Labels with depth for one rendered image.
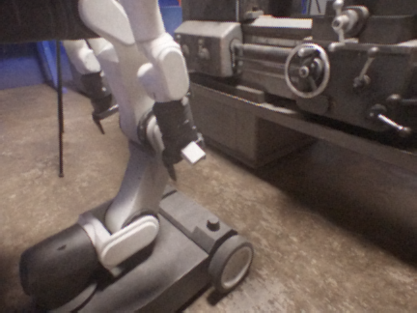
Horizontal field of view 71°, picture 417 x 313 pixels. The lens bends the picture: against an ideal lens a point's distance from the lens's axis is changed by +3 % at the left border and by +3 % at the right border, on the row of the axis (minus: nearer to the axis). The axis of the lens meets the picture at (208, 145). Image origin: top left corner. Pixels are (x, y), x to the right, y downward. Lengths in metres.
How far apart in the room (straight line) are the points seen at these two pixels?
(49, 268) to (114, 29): 0.64
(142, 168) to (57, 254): 0.33
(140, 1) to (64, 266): 0.71
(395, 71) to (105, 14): 0.89
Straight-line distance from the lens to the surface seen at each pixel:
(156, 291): 0.99
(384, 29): 1.14
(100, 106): 1.07
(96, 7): 0.74
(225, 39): 1.68
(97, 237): 0.96
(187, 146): 0.71
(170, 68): 0.60
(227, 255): 1.03
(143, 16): 0.60
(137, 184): 0.95
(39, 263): 0.95
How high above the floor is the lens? 0.95
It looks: 27 degrees down
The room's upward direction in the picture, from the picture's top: 3 degrees counter-clockwise
